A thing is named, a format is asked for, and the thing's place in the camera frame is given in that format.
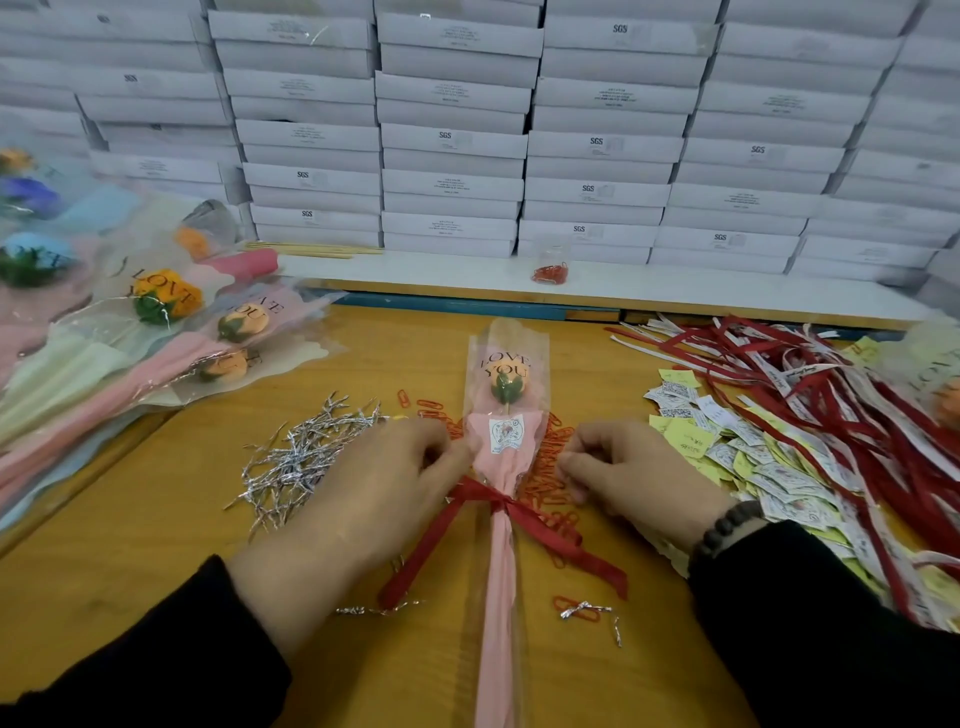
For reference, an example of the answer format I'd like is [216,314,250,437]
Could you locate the small bag of red clips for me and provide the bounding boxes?
[532,247,572,287]

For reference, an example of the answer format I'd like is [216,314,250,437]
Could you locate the wall of stacked white boxes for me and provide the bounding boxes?
[0,0,960,290]

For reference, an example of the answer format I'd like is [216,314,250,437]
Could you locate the pile of red ribbons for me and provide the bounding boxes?
[607,315,960,624]

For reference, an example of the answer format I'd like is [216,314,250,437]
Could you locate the pile of yellow white tags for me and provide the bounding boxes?
[642,333,960,609]

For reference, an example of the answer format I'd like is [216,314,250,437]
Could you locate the slanted stack of white boxes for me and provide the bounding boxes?
[918,240,960,317]

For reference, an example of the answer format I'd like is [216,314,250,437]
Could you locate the long white board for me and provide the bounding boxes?
[277,250,939,332]

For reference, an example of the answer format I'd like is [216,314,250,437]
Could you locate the person's left forearm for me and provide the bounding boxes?
[0,555,294,728]

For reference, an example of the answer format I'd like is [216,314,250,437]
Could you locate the black bead bracelet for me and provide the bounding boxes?
[690,498,770,569]

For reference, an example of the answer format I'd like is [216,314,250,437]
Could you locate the person's left hand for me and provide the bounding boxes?
[228,417,474,654]

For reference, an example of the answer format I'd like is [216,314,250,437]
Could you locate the pink orange flower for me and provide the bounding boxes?
[457,315,554,728]

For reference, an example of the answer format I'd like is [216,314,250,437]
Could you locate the pile of orange paper clips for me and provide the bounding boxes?
[394,387,624,647]

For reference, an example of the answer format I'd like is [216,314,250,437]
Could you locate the pile of silver twist ties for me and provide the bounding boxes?
[225,393,426,620]

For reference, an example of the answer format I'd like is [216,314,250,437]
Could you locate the person's right forearm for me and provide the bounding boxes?
[687,517,960,728]

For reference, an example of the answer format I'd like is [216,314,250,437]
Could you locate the person's right hand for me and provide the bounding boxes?
[555,417,732,552]

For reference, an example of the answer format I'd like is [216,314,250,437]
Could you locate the single red ribbon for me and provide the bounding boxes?
[375,477,632,612]

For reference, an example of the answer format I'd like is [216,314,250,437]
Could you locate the wooden sticks bundle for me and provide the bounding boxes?
[252,241,384,258]

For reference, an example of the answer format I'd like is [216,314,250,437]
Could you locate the pile of flowers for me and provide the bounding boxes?
[0,142,344,504]

